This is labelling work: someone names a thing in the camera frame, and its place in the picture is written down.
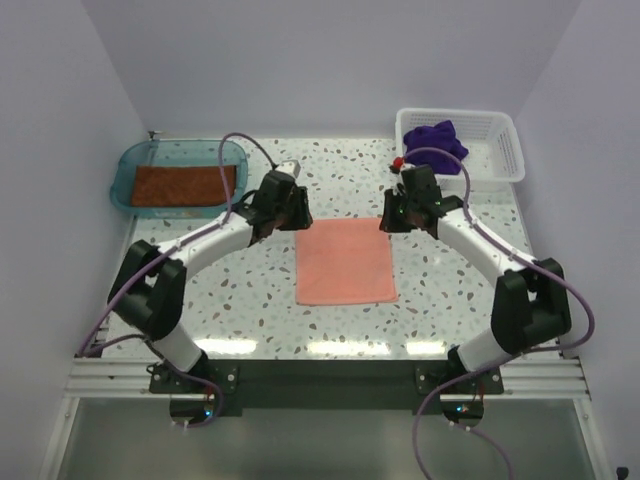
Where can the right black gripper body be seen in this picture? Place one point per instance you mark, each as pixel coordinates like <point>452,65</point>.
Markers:
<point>413,206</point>

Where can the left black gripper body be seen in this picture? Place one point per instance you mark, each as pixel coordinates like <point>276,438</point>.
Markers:
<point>280,215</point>

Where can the pink towel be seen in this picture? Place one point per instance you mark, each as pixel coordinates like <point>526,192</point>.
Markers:
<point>344,261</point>

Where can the purple towel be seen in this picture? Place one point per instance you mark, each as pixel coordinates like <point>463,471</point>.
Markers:
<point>442,136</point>

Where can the brown towel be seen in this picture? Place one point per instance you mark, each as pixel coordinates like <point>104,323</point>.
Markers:
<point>182,186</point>

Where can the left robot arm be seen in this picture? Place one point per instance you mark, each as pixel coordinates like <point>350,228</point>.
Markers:
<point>148,293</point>

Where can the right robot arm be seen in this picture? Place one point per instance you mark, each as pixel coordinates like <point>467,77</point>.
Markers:
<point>530,305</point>

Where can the white plastic basket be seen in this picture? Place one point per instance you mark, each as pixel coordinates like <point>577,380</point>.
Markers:
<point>495,160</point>

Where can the blue transparent plastic tray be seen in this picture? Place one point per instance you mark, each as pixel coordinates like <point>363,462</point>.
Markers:
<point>176,153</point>

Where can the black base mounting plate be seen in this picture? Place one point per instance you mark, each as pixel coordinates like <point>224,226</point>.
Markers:
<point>316,385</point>

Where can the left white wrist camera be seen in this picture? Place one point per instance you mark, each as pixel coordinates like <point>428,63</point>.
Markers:
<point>290,167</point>

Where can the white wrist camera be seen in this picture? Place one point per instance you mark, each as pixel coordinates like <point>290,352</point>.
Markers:
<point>400,167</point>
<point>290,167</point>

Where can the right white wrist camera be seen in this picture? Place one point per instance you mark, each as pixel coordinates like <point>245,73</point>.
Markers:
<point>400,167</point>

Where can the aluminium frame rail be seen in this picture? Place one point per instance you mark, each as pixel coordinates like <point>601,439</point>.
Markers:
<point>124,378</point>

